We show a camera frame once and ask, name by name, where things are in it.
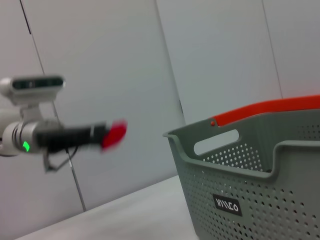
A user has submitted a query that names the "grey-green perforated storage bin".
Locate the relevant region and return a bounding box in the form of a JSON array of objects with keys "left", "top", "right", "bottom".
[{"left": 162, "top": 108, "right": 320, "bottom": 240}]

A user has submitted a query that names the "thin black cable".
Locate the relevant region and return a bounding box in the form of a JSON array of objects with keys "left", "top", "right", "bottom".
[{"left": 44, "top": 147, "right": 78, "bottom": 174}]

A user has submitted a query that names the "dark red long brick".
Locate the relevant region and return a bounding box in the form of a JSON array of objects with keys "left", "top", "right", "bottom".
[{"left": 101, "top": 119, "right": 128, "bottom": 152}]

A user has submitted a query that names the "silver black wrist camera box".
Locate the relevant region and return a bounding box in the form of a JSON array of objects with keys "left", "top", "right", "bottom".
[{"left": 0, "top": 74, "right": 66, "bottom": 106}]

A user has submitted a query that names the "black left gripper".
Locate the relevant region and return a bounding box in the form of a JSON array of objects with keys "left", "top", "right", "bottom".
[{"left": 36, "top": 121, "right": 109, "bottom": 153}]

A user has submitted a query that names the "orange edge strip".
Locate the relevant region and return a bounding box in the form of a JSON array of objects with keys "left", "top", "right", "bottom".
[{"left": 211, "top": 94, "right": 320, "bottom": 127}]

